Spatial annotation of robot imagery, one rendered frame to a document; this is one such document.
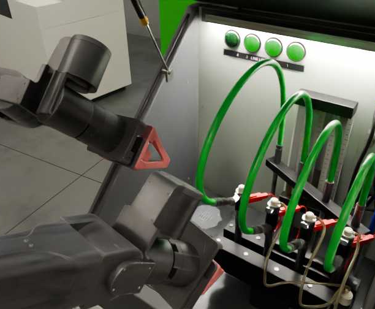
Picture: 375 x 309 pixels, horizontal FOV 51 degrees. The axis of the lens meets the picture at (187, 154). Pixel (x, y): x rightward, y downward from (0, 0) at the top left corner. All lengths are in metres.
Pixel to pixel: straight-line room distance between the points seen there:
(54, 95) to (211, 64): 0.71
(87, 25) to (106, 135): 3.19
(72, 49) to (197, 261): 0.32
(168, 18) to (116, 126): 3.37
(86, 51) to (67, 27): 3.07
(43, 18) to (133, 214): 3.13
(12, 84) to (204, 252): 0.33
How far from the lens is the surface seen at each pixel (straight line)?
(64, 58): 0.55
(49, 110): 0.52
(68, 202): 2.75
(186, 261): 0.49
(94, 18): 3.75
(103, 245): 0.38
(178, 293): 0.53
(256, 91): 1.11
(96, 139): 0.55
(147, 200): 0.42
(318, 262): 0.99
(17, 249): 0.32
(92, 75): 0.54
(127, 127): 0.56
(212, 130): 0.68
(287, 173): 1.05
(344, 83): 1.02
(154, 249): 0.44
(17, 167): 3.22
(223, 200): 0.82
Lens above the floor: 1.71
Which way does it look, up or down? 34 degrees down
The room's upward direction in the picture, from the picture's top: 1 degrees counter-clockwise
